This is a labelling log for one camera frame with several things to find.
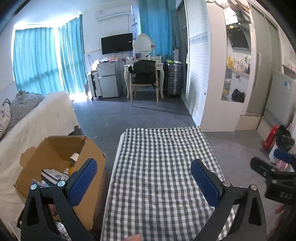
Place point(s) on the orange fruit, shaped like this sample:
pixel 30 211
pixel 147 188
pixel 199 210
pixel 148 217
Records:
pixel 71 170

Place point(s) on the person left hand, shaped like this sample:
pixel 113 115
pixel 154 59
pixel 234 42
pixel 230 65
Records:
pixel 136 237

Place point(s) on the round vanity mirror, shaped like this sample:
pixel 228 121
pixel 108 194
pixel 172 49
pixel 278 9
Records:
pixel 142 46

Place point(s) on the checkered tablecloth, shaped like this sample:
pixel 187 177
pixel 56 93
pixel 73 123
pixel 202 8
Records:
pixel 152 191

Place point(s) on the blue curtains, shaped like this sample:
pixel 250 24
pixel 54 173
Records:
pixel 50 59

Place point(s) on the white vanity desk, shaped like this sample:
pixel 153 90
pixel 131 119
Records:
pixel 159 68

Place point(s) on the white air conditioner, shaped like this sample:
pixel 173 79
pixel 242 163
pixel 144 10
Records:
pixel 106 14

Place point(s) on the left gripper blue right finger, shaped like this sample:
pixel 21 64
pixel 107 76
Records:
pixel 249 222

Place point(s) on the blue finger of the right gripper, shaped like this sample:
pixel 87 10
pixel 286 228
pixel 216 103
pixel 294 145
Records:
pixel 284 156

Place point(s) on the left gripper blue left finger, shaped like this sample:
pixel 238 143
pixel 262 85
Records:
pixel 38 222

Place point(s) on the red fire extinguisher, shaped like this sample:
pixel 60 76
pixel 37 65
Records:
pixel 270 138

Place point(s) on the person right hand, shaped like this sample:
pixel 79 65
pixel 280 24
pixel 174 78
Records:
pixel 282 210

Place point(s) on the grey checked blanket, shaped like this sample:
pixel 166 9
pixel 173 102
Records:
pixel 23 103

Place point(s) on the white cartoon bag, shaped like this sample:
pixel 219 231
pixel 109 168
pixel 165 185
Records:
pixel 278 162

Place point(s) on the cardboard box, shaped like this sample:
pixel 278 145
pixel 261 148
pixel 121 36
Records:
pixel 54 153

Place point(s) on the wooden chair with black bag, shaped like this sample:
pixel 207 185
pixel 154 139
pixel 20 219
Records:
pixel 143 73

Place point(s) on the blue tissue pack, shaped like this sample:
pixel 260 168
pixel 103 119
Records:
pixel 42 184

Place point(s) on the white louvered wardrobe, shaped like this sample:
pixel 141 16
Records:
pixel 207 53

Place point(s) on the dark drawer tower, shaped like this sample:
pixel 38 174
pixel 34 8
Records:
pixel 173 78

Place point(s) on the white purple cream tube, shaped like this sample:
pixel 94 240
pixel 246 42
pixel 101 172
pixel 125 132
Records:
pixel 65 175

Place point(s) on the silver mini fridge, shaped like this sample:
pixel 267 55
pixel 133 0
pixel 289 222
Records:
pixel 109 84

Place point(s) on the white covered sofa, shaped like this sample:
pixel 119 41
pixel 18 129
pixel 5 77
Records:
pixel 53 116

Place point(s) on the black television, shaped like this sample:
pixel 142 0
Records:
pixel 117 43

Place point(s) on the floral pillow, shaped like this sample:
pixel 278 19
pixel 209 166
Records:
pixel 5 117

